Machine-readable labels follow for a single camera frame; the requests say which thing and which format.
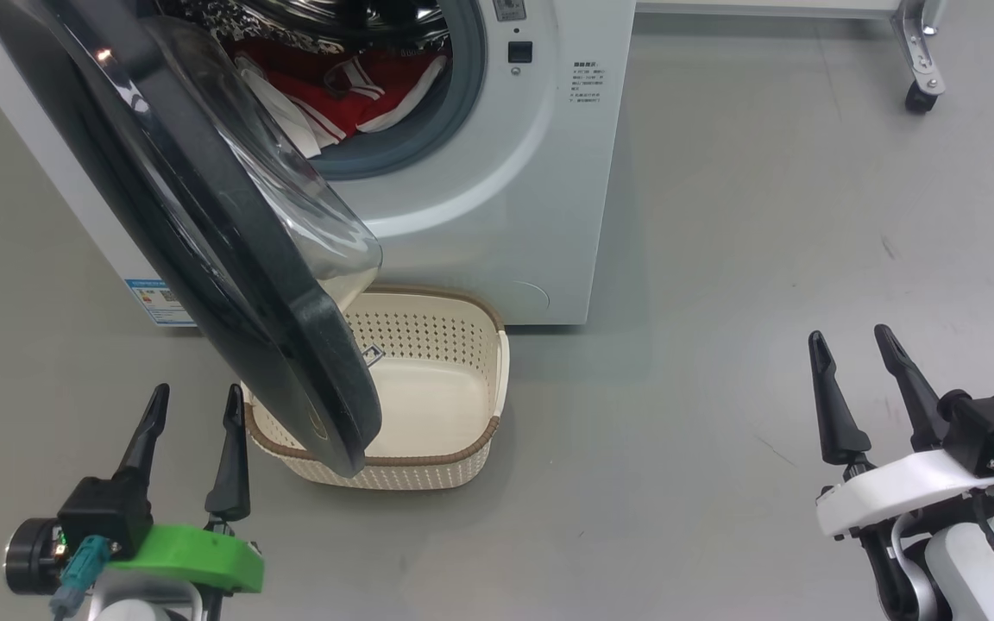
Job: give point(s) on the left gripper black motor cylinder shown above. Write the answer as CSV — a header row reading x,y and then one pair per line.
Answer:
x,y
31,561

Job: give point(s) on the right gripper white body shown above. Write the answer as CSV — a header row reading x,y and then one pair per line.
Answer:
x,y
894,492

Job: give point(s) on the black round glass washer door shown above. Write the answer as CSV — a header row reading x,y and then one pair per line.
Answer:
x,y
204,241

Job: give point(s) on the grey rating plate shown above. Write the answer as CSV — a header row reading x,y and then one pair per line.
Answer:
x,y
509,9

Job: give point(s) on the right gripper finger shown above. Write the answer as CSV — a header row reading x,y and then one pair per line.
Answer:
x,y
915,397
838,431

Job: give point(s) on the white trolley frame bar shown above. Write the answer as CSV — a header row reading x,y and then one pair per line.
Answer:
x,y
764,7

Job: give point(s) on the cream perforated laundry basket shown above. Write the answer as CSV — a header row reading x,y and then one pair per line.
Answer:
x,y
428,405

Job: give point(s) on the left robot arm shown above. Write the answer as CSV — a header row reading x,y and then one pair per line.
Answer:
x,y
143,608

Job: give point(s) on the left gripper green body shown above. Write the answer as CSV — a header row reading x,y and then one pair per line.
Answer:
x,y
195,561

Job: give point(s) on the red white-striped jersey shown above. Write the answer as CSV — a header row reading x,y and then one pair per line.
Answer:
x,y
324,116

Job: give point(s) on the blue energy label sticker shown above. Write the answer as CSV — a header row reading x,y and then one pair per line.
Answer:
x,y
156,304

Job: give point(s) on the grey trolley leg with caster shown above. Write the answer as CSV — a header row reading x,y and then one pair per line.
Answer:
x,y
924,60

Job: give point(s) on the white washing machine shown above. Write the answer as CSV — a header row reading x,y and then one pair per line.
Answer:
x,y
497,198

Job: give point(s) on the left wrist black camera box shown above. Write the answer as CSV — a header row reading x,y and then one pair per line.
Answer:
x,y
104,513

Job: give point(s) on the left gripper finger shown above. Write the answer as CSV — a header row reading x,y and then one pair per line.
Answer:
x,y
231,483
147,440

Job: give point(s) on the steel washer drum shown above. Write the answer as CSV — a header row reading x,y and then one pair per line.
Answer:
x,y
307,21

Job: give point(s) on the clear warning text sticker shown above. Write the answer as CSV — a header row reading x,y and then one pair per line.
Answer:
x,y
588,82

